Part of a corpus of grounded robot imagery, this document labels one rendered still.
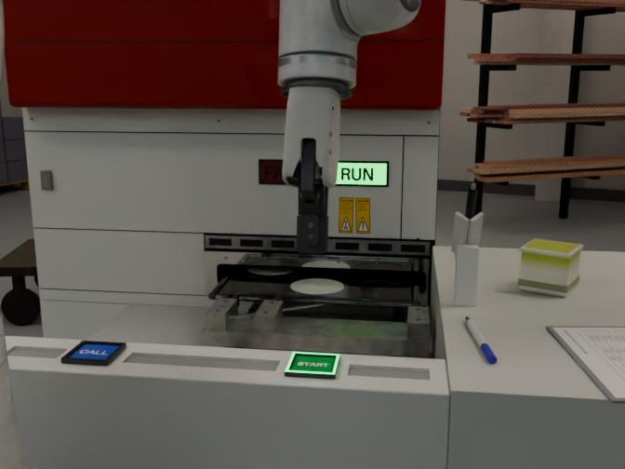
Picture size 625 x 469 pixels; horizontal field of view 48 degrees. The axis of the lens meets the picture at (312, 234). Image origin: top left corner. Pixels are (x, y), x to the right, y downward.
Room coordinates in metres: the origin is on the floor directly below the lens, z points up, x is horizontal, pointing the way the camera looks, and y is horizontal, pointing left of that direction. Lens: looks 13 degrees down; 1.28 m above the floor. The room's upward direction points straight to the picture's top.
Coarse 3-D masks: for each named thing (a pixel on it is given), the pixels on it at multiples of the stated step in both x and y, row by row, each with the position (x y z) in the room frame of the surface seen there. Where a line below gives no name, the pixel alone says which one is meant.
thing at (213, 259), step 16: (208, 256) 1.33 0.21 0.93; (224, 256) 1.33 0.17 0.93; (240, 256) 1.32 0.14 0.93; (256, 256) 1.32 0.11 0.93; (272, 256) 1.31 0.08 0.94; (288, 256) 1.31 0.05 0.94; (304, 256) 1.30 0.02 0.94; (320, 256) 1.30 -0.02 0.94; (336, 256) 1.30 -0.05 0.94; (352, 256) 1.29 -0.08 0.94; (368, 256) 1.29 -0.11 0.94; (384, 256) 1.29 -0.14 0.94; (400, 256) 1.29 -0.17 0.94; (416, 256) 1.29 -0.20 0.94; (208, 272) 1.33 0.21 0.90; (208, 288) 1.33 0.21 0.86
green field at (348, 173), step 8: (344, 168) 1.30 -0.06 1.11; (352, 168) 1.30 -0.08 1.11; (360, 168) 1.30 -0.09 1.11; (368, 168) 1.30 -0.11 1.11; (376, 168) 1.30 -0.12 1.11; (384, 168) 1.29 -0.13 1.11; (344, 176) 1.30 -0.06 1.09; (352, 176) 1.30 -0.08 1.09; (360, 176) 1.30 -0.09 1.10; (368, 176) 1.30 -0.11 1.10; (376, 176) 1.30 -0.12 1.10; (384, 176) 1.29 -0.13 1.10; (384, 184) 1.29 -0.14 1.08
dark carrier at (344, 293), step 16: (240, 272) 1.33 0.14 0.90; (304, 272) 1.33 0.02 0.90; (320, 272) 1.33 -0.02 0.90; (336, 272) 1.33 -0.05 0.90; (352, 272) 1.33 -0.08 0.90; (368, 272) 1.33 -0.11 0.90; (384, 272) 1.33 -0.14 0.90; (400, 272) 1.33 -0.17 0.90; (224, 288) 1.22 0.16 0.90; (240, 288) 1.22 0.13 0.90; (256, 288) 1.22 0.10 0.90; (272, 288) 1.22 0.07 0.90; (288, 288) 1.22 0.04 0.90; (352, 288) 1.22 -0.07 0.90; (368, 288) 1.22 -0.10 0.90; (384, 288) 1.22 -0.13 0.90; (400, 288) 1.22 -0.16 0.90
